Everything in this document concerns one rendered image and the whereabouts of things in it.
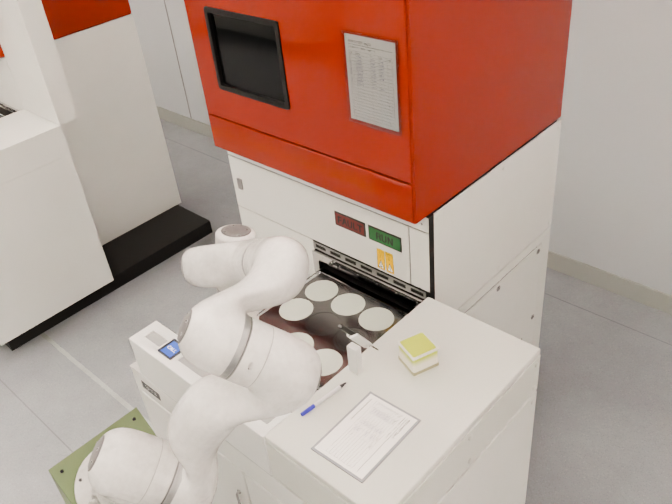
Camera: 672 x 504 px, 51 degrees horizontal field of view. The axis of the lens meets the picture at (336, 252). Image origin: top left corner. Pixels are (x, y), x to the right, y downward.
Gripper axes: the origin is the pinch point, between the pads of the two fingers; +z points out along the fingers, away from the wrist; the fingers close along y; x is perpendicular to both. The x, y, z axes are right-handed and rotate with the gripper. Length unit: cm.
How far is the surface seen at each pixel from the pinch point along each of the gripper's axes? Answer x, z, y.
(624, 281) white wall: 11, 59, -222
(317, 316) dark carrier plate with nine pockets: -14.8, 13.8, -41.5
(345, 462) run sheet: 30.0, 14.1, -4.8
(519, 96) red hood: 9, -47, -93
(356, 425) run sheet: 25.1, 12.3, -13.7
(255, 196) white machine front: -61, -4, -58
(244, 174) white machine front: -64, -11, -56
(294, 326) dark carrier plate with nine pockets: -16.9, 15.2, -34.5
